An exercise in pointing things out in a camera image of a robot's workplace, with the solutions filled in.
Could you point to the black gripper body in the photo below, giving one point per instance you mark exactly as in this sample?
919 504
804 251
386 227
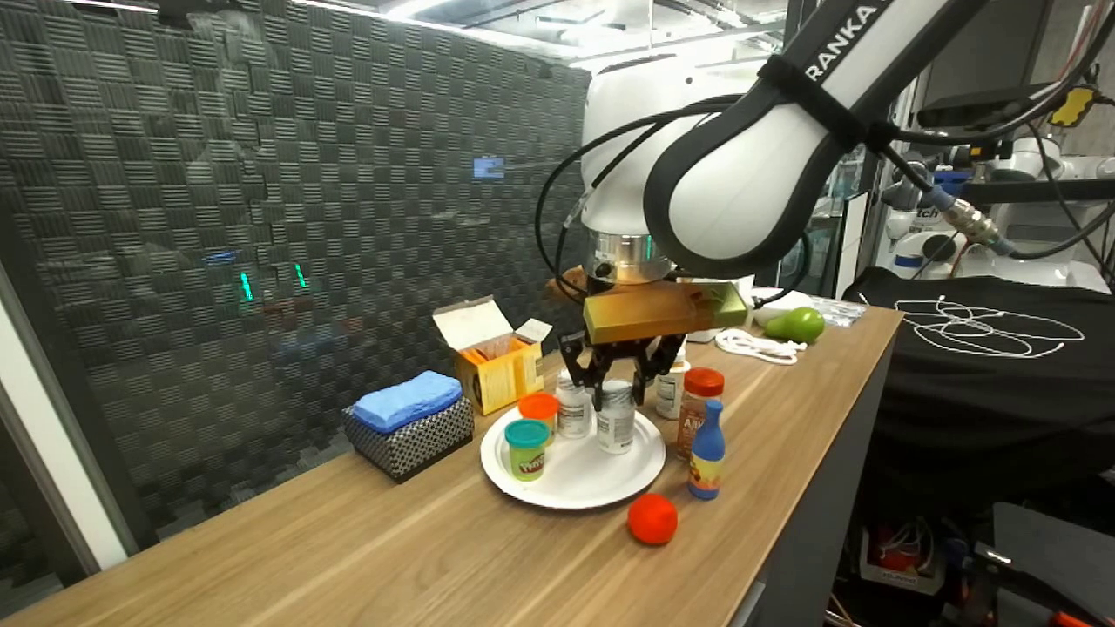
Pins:
629 349

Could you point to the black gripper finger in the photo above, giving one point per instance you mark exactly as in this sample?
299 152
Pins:
664 366
590 370

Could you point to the white bottle green label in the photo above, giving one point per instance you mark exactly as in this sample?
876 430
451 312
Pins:
666 403

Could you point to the white bottle blue label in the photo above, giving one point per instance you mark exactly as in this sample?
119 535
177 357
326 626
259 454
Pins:
616 422

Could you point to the yellow tub orange lid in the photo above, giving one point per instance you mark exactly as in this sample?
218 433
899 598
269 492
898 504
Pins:
542 409

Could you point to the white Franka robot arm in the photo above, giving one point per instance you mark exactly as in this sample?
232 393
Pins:
743 195

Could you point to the spice jar orange lid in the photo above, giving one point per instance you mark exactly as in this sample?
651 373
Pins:
703 380

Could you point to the brown moose plush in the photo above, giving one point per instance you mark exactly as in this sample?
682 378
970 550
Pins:
565 283

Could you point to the yellow open carton box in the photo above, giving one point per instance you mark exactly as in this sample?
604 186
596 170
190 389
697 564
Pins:
499 370

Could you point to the white round plate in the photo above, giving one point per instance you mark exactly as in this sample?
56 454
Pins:
580 482

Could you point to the green pear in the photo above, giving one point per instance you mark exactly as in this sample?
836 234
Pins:
795 327

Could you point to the red ball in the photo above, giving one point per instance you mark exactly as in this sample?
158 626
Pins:
652 522

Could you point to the white shallow dish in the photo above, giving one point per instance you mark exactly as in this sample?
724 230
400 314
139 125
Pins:
839 312

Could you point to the blue box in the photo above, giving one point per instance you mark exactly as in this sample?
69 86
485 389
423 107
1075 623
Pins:
412 446

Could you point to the white lab equipment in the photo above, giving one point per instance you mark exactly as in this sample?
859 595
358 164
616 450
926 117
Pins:
926 250

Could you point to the orange items under table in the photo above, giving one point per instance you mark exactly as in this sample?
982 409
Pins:
899 545

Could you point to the black cloth covered table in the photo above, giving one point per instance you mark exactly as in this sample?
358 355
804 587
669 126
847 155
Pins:
988 406

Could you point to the black chair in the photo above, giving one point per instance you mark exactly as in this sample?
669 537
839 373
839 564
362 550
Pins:
1047 560

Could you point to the yellow tag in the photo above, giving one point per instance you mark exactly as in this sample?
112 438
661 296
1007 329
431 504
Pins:
1075 107

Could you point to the brown wrist camera box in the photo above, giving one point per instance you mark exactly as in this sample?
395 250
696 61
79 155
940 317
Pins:
658 314

